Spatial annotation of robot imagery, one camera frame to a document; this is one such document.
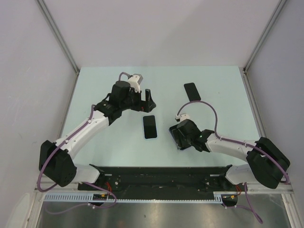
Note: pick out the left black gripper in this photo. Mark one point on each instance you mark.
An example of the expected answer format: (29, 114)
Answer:
(142, 105)

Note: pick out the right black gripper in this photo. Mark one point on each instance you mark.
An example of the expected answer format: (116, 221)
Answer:
(179, 136)

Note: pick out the black phone blue edge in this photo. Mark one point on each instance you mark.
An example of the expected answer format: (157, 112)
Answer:
(150, 127)

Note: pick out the light blue phone case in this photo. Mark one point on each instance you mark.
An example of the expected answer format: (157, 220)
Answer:
(143, 128)

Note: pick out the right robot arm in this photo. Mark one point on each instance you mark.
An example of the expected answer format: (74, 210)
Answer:
(264, 161)

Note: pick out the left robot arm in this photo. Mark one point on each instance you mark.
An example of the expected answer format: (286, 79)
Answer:
(56, 158)

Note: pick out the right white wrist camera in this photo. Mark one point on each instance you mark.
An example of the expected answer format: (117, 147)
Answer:
(181, 117)

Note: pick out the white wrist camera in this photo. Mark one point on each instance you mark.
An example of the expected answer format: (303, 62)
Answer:
(181, 117)
(135, 81)

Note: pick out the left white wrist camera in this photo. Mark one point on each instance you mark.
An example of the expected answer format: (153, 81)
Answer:
(135, 81)

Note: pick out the white slotted cable duct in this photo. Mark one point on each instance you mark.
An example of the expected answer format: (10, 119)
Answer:
(101, 198)

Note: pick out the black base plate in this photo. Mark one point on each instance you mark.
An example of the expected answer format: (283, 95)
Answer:
(163, 182)

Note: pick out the right aluminium frame post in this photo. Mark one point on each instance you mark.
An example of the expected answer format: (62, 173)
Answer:
(265, 33)

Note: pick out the aluminium frame post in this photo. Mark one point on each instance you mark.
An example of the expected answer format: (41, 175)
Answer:
(57, 34)
(265, 33)

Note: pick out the aluminium front rail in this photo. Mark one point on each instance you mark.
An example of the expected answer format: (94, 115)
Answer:
(252, 187)

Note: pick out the left aluminium frame post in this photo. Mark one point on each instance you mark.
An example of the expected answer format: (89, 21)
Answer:
(57, 34)

